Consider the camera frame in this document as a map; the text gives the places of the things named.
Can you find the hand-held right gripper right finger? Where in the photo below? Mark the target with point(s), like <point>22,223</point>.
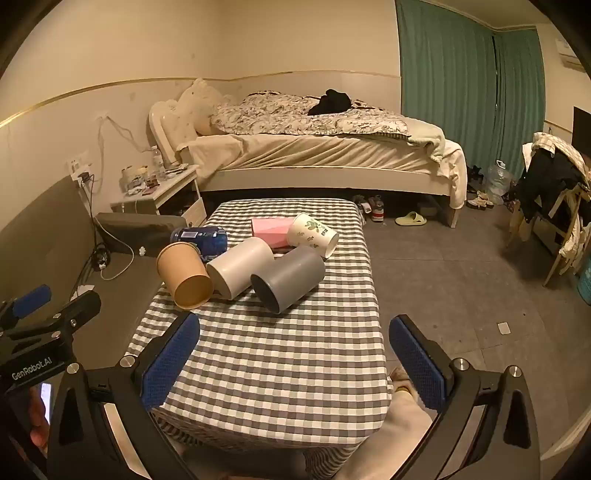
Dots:
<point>417,364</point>

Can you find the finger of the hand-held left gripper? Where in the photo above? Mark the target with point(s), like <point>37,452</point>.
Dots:
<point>30,298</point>
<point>76,308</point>

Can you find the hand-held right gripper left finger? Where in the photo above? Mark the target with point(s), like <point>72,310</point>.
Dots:
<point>170,362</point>

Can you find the brown paper cup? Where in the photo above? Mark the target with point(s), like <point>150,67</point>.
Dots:
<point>182,272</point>

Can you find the plain white cup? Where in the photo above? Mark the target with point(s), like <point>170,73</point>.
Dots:
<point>238,265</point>

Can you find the grey cup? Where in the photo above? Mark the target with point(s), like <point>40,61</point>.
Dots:
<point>291,277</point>

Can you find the white leaf-print paper cup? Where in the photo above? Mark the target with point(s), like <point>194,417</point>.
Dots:
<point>311,233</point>

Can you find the blue patterned cup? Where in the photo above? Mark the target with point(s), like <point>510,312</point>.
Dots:
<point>203,237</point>

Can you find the person's left hand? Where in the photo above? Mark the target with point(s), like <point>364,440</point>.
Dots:
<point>36,415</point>

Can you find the black power strip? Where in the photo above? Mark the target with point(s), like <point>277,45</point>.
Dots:
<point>101,259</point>

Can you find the person's leg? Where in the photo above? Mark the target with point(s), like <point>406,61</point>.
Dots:
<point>397,438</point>

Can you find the white paper scrap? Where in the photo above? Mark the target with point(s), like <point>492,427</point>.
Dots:
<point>504,328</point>

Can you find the grey checked tablecloth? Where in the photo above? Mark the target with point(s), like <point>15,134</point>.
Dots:
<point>277,364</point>

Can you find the green slipper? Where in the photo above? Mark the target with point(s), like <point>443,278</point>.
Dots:
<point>410,219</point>

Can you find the white nightstand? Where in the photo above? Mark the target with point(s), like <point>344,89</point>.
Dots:
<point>173,191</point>

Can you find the pair of sneakers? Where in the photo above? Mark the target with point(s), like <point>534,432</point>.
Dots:
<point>375,210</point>

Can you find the pink tissue box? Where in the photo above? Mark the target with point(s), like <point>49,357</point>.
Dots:
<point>270,230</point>

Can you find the clear plastic bottle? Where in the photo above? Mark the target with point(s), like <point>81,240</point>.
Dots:
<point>158,161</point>

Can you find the light shoes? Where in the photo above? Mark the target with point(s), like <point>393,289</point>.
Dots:
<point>480,201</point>

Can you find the blue bin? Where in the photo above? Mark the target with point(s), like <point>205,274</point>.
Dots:
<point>585,281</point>

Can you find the wooden chair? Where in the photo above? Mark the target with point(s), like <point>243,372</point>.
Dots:
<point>565,240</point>

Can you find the large clear water jug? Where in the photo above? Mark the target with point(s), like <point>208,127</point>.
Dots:
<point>499,182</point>

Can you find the cream throw blanket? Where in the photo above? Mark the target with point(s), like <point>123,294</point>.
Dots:
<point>438,143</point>

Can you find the dark jacket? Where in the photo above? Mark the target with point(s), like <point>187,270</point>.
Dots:
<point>549,182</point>

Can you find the white bed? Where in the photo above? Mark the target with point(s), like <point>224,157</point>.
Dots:
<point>323,159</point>

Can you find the cream pillow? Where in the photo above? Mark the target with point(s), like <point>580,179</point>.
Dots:
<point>194,108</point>

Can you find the striped cloth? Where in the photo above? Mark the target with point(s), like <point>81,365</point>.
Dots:
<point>561,150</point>

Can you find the floral blanket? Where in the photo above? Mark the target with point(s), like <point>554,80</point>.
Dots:
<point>295,117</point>

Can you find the black clothing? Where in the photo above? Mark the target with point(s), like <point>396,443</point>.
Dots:
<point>330,102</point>

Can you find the black television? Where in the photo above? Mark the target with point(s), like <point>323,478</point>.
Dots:
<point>582,129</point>

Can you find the green curtain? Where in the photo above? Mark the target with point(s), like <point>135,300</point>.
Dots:
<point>443,69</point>

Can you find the white air conditioner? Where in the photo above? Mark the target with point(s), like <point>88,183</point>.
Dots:
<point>569,54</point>

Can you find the wall socket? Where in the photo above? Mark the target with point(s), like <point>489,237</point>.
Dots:
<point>79,167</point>

